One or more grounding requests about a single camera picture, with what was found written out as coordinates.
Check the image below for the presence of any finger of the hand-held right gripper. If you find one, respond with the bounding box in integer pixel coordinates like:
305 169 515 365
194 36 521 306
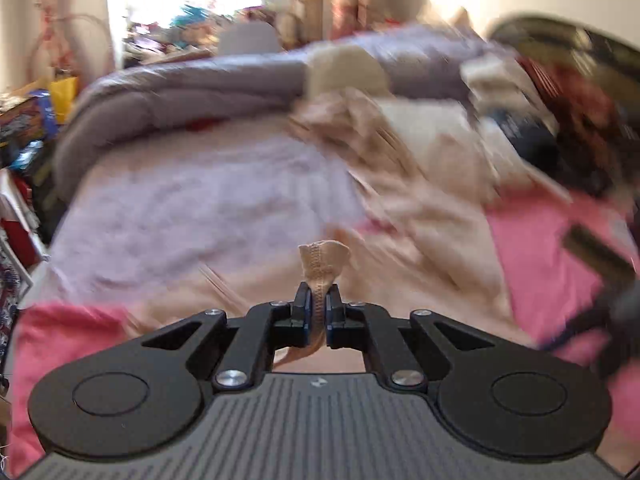
562 224 637 288

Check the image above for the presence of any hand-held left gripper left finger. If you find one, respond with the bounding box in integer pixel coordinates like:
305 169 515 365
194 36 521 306
141 282 317 392

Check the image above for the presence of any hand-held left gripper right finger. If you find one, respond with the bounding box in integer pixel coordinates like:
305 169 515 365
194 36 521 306
325 282 496 392

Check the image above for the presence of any beige shirt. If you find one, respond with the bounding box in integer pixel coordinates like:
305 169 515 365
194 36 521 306
125 175 531 376

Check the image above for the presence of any pink blanket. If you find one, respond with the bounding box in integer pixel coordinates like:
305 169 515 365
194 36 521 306
7 190 640 478

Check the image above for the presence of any navy garment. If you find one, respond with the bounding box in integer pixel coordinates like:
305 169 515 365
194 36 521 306
487 107 563 168

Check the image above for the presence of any lavender bed sheet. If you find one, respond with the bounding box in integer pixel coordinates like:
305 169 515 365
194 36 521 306
50 130 371 306

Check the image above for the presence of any red striped garment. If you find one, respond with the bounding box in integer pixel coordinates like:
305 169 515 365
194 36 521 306
517 57 623 166

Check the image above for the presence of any crumpled beige garment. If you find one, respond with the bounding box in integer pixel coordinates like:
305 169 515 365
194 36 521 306
289 87 423 193

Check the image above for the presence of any folded white garment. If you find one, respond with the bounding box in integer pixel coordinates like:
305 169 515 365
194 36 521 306
459 54 528 107

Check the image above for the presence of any cream cushion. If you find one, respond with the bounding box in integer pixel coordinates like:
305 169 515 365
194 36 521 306
305 45 392 102

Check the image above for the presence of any grey duvet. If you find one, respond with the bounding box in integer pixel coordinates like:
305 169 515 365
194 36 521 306
52 30 501 201

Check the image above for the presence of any pile of colourful clutter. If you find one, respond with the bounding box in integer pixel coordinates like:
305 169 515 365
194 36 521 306
122 0 306 63

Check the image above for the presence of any yellow bag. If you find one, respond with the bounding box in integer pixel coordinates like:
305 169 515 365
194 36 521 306
49 75 81 125

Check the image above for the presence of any colourful printed box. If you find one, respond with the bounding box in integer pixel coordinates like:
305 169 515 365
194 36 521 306
0 91 60 148

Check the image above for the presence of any rattan hoop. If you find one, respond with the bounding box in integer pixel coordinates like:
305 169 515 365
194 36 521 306
29 12 120 92

